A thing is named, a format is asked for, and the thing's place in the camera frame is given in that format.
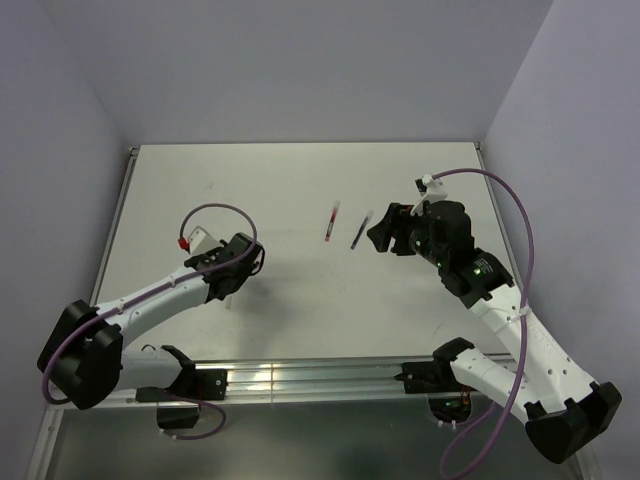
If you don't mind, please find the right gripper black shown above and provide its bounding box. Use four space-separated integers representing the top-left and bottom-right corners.
366 202 448 267

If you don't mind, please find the purple pen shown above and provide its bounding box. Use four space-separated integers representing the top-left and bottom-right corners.
350 210 374 250

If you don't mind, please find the red pen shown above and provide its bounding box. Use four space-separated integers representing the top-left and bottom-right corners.
324 200 341 242

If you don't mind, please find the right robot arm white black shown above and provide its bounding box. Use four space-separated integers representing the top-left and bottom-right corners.
367 200 622 464

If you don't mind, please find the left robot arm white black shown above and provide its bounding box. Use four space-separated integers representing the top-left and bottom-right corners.
37 233 264 410

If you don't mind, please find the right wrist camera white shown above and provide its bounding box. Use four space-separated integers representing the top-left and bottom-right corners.
410 174 448 216

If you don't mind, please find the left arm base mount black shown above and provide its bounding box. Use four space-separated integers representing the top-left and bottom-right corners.
135 369 227 436

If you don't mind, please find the aluminium rail frame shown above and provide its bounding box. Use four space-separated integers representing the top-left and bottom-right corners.
47 349 571 406

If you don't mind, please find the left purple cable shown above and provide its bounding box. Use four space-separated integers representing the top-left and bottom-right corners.
40 202 259 405

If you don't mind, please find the purple cable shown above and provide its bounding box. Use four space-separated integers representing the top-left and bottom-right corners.
432 168 534 476
40 202 259 405

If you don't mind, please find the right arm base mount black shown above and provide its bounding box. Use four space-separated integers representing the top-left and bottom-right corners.
394 360 473 427

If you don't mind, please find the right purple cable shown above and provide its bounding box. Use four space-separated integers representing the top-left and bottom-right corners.
432 168 534 476

